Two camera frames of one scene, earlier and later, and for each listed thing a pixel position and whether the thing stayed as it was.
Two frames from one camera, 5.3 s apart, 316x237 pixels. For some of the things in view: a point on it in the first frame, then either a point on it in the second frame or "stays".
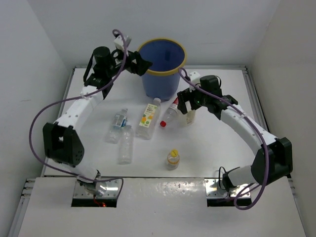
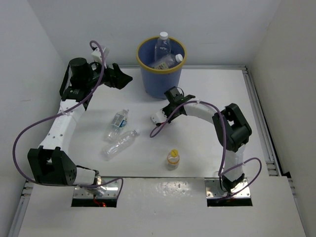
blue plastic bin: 168,56 stays
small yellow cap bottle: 173,160 stays
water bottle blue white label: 119,121 stays
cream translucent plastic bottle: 190,116 → 162,47
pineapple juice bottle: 148,120 → 168,61
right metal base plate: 213,189 stays
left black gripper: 141,64 → 114,78
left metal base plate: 112,190 stays
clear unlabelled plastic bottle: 126,145 → 124,142
